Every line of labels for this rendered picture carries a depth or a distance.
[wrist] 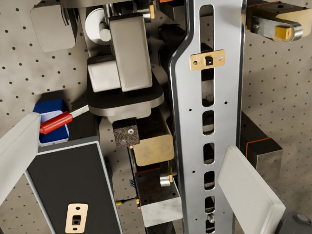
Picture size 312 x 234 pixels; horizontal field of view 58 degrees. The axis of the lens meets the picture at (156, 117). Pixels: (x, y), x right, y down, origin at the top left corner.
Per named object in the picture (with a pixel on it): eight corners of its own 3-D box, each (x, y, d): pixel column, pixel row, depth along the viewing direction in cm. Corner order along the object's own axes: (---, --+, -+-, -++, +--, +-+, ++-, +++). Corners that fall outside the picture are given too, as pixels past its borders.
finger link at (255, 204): (273, 205, 13) (288, 207, 14) (227, 144, 20) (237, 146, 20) (254, 254, 14) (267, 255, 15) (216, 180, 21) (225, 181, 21)
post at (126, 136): (121, 76, 94) (140, 144, 60) (107, 79, 93) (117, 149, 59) (119, 62, 91) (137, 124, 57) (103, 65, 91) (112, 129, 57)
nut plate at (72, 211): (83, 231, 61) (83, 236, 60) (65, 231, 59) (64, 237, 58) (88, 203, 57) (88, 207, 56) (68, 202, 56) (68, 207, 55)
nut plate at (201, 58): (224, 48, 64) (227, 50, 63) (224, 65, 66) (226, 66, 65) (189, 55, 63) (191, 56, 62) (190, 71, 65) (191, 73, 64)
